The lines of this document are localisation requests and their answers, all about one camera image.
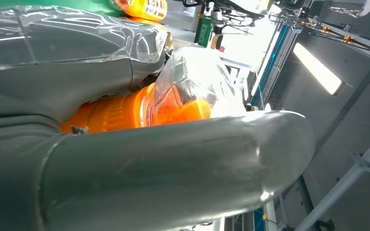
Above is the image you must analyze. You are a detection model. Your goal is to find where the orange juice bottle clear cap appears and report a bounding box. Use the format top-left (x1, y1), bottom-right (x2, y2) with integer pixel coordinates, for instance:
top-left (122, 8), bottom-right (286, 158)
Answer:
top-left (60, 46), bottom-right (246, 134)
top-left (115, 0), bottom-right (169, 21)

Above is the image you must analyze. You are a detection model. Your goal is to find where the green box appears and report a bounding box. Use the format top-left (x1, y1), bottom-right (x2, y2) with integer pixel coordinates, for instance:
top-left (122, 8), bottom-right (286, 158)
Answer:
top-left (198, 17), bottom-right (213, 49)

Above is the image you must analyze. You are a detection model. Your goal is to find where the green table mat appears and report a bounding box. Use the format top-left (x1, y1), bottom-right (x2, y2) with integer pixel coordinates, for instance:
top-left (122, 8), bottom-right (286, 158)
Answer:
top-left (19, 0), bottom-right (125, 17)

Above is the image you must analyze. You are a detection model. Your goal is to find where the rectangular white light panel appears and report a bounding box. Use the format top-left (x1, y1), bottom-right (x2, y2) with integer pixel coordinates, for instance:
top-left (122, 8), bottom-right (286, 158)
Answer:
top-left (292, 42), bottom-right (345, 96)

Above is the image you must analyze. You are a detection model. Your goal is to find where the grey metal frame beam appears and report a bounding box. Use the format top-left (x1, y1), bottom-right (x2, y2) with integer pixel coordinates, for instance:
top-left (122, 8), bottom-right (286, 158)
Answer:
top-left (295, 127), bottom-right (370, 231)

